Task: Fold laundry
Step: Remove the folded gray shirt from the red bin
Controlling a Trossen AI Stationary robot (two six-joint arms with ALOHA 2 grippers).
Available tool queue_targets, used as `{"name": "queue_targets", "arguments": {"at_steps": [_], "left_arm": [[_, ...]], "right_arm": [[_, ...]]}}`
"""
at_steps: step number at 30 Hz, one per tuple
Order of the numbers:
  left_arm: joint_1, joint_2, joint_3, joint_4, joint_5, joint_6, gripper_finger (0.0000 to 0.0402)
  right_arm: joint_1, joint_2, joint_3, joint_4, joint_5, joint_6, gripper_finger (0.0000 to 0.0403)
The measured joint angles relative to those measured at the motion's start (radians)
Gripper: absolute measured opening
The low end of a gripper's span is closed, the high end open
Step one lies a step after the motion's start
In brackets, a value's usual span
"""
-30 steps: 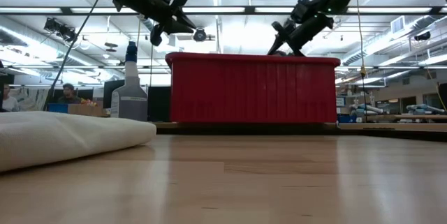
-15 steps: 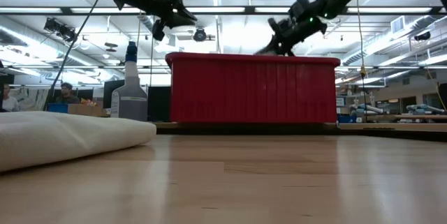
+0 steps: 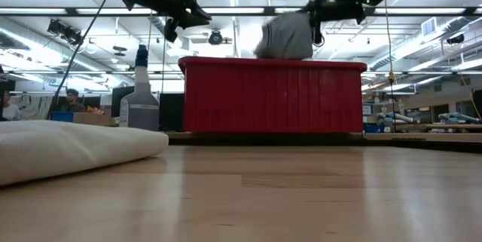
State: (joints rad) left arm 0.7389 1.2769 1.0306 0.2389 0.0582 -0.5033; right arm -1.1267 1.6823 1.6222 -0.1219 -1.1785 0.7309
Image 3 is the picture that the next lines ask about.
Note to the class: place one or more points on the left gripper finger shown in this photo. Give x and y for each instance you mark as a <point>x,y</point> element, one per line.
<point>199,11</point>
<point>192,21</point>

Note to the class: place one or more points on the grey garment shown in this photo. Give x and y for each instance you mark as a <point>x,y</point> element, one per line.
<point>286,38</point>

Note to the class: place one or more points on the pale blue background robot arm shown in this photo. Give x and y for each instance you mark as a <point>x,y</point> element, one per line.
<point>395,118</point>
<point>457,117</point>

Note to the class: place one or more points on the round black ceiling device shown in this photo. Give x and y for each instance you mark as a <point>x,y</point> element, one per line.
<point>215,37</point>

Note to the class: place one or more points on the black monitor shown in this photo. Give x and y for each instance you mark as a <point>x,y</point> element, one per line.
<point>171,112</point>
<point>120,100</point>

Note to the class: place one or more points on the black track spotlight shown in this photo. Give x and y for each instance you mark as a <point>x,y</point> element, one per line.
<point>66,32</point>

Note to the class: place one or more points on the red plastic bin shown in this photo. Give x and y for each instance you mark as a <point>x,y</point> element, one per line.
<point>271,98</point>

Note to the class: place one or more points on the grey spray bottle blue nozzle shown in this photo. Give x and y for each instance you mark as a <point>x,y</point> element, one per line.
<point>140,110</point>

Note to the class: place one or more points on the colourful small objects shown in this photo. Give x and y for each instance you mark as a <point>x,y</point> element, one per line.
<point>96,111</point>

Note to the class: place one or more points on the person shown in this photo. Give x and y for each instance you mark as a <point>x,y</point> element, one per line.
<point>72,103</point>
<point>10,112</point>

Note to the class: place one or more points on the cardboard box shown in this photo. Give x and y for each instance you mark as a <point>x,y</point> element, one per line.
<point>92,119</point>

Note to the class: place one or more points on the blue box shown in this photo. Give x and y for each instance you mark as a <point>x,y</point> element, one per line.
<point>62,117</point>

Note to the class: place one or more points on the patterned cloth board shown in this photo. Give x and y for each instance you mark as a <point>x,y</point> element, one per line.
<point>37,107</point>

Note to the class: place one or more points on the white canvas tote bag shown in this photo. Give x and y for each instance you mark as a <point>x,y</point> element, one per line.
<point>68,147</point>

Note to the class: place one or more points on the black aluminium table frame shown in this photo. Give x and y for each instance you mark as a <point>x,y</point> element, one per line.
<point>263,141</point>

